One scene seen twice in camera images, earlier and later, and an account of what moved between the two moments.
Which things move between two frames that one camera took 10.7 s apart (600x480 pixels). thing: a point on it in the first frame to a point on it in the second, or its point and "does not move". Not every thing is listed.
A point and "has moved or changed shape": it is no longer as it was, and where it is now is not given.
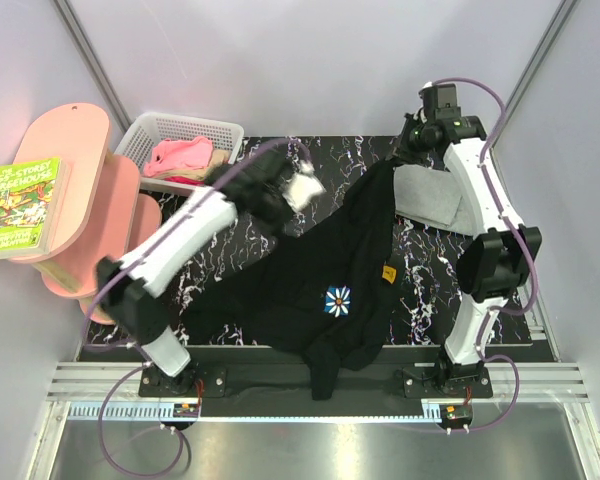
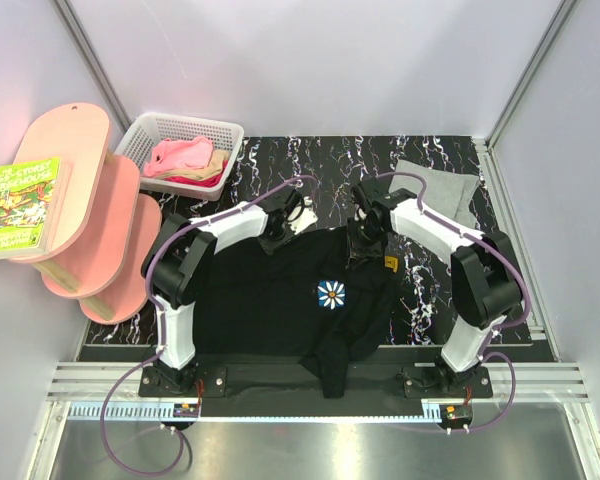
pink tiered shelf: x=105 y=218 does not move
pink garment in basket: x=183 y=153 does not move
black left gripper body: x=275 y=212 to x=272 y=241
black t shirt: x=325 y=292 has moved or changed shape
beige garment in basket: x=217 y=157 does not move
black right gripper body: x=411 y=144 to x=364 y=239
